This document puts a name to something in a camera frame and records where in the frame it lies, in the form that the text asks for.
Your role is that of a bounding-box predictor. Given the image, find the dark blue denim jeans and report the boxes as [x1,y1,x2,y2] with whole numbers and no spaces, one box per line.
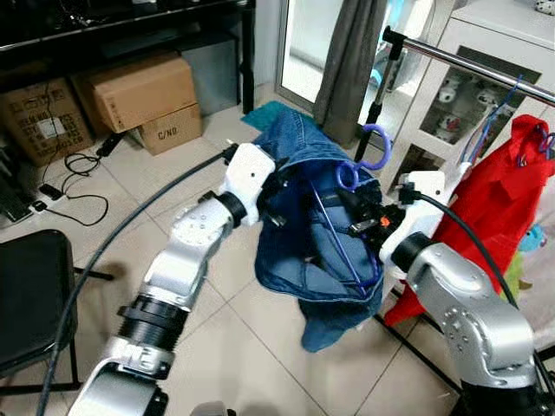
[254,108,389,354]

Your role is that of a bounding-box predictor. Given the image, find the glass balcony door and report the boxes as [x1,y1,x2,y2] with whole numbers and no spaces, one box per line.
[276,0,434,118]

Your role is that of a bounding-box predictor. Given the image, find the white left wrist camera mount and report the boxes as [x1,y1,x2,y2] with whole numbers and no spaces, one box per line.
[221,143,278,229]

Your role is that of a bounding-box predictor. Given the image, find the black power adapter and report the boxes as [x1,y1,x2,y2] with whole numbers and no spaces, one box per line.
[94,132,124,159]

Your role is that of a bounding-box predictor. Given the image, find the white glass-door cabinet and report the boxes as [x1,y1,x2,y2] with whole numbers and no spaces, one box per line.
[382,0,555,200]

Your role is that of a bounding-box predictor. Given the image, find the grey robot leg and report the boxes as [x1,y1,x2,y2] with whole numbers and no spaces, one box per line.
[189,400,237,416]

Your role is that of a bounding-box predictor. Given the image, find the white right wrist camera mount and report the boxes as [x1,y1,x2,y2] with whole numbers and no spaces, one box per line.
[379,171,449,280]

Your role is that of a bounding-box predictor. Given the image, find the purple plastic hanger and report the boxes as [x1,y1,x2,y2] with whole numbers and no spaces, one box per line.
[308,123,393,296]
[513,121,555,166]

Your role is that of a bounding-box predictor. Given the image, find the black desk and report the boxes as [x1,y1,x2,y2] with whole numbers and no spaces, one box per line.
[0,0,258,115]

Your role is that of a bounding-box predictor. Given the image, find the grey flat panel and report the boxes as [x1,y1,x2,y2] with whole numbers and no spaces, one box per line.
[180,39,241,116]

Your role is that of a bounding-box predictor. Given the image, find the blue plastic hanger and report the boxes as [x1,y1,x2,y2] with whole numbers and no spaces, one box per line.
[458,76,526,167]

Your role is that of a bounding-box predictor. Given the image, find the blue plush toy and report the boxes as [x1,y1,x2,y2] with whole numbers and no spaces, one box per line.
[520,224,547,252]

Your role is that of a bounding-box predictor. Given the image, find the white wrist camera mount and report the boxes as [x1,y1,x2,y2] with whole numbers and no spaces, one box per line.
[221,143,278,229]
[379,171,449,280]

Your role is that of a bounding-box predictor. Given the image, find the black floor cable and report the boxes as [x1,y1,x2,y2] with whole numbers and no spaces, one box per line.
[39,149,112,229]

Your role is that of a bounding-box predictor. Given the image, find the small cardboard box printed C/NO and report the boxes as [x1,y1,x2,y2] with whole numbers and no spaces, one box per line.
[136,104,205,157]

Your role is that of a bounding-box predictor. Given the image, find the large plain cardboard box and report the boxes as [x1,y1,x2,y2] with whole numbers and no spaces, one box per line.
[72,54,199,135]

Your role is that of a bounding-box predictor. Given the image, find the black chair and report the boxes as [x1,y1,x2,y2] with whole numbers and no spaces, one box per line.
[0,230,115,398]

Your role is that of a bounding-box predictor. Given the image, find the cardboard box with white label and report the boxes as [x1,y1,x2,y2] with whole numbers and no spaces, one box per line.
[0,78,95,167]

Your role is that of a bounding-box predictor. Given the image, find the teal floor mat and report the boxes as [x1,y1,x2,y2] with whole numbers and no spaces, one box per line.
[241,101,304,133]

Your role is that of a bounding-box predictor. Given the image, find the grey curtain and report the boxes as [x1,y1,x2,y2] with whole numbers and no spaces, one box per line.
[312,0,389,146]

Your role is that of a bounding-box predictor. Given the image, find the red shirt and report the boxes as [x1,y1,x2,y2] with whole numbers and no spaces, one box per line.
[384,114,555,328]

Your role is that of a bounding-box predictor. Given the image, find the silver clothes rack rail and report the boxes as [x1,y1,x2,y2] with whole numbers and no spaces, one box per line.
[382,26,555,107]

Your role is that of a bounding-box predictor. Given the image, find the black power strip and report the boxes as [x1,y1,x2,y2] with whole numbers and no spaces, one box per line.
[0,178,32,223]

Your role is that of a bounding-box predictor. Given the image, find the black clothes rack frame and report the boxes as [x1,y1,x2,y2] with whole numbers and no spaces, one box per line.
[354,26,469,395]

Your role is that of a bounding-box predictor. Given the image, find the green plush toy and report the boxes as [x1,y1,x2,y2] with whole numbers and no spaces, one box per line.
[501,251,532,297]

